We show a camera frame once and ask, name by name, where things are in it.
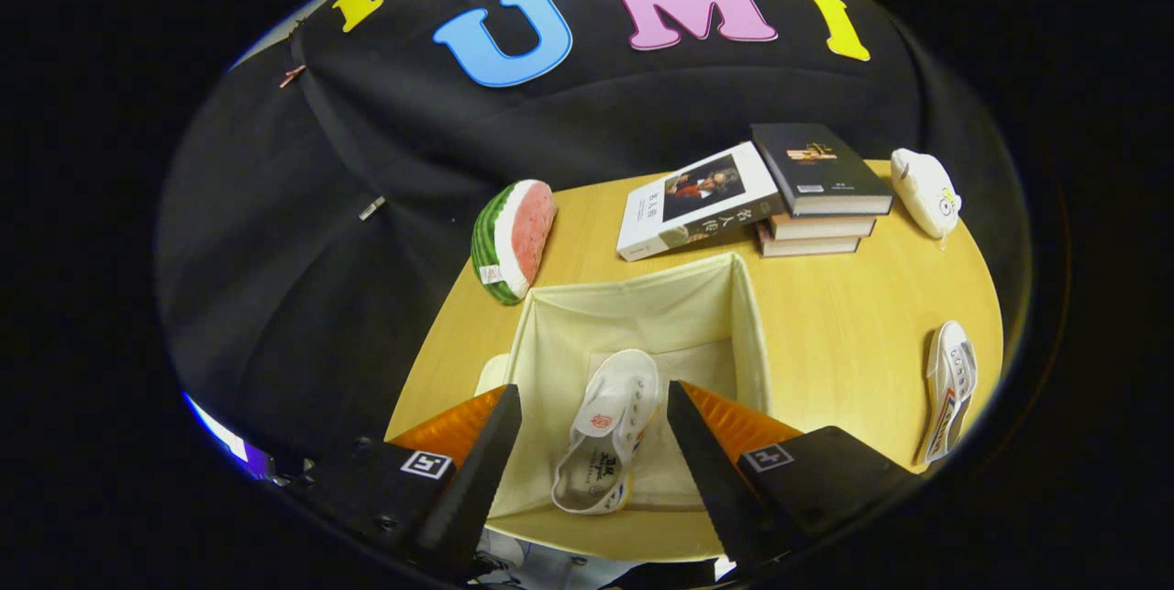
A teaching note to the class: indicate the white portrait cover book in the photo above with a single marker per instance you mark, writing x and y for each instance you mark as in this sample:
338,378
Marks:
697,205

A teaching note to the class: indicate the tan paperback book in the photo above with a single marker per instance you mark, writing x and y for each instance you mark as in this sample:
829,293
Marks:
821,226
807,247

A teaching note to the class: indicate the white canvas shoe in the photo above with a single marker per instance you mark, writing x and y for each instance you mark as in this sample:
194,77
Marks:
610,425
949,388

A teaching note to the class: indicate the black hardcover book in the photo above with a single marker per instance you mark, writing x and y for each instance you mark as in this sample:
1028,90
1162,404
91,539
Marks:
816,168

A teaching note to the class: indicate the cream fabric storage box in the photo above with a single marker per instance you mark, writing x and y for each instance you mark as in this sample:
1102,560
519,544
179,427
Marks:
642,315

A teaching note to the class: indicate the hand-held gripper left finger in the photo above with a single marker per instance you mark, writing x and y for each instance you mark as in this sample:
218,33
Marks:
472,489

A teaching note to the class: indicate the red clothespin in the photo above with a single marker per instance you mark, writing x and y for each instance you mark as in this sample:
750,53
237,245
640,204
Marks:
292,75

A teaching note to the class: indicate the black backdrop cloth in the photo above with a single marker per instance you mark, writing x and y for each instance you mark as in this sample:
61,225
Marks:
587,113

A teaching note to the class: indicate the laptop computer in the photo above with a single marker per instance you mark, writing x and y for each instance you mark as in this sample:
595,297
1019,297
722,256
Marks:
225,434

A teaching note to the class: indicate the white plush toy with eyes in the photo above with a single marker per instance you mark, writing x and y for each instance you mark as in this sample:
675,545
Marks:
924,191

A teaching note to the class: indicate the watermelon slice plush toy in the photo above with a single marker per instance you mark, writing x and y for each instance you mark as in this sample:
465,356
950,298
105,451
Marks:
514,241

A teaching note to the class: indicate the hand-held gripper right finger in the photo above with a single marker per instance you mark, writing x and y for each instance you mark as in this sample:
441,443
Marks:
711,480

